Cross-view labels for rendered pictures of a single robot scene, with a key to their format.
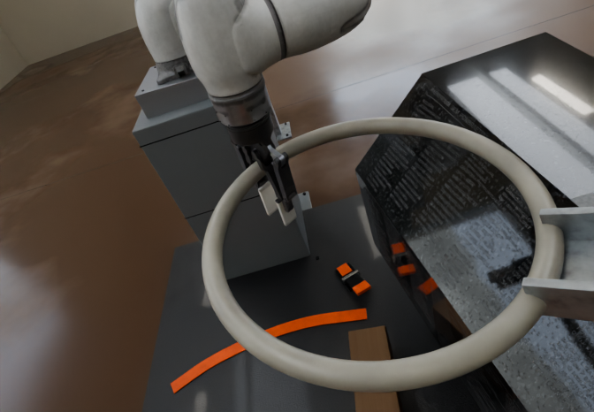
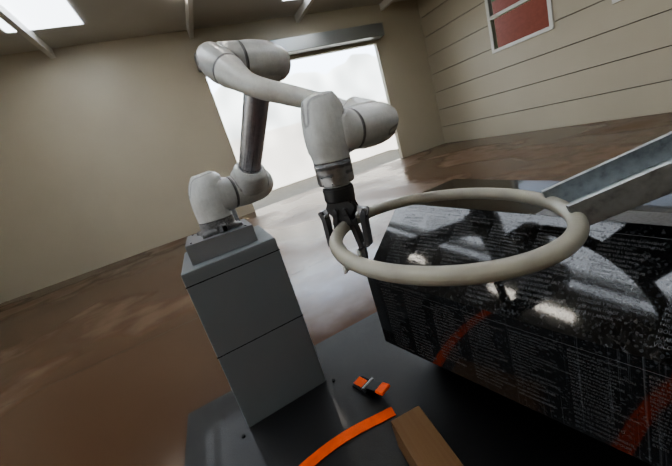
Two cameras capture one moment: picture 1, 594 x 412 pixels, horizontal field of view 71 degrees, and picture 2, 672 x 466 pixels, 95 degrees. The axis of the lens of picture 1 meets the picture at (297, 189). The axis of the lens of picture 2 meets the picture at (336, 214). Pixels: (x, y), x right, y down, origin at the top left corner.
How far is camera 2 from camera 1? 0.43 m
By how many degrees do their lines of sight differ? 33
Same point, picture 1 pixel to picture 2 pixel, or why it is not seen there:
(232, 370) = not seen: outside the picture
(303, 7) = (373, 114)
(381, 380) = (540, 255)
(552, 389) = (599, 316)
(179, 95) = (222, 244)
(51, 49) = (32, 285)
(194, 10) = (322, 103)
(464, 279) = (493, 291)
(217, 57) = (333, 131)
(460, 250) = not seen: hidden behind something
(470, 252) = not seen: hidden behind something
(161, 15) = (211, 188)
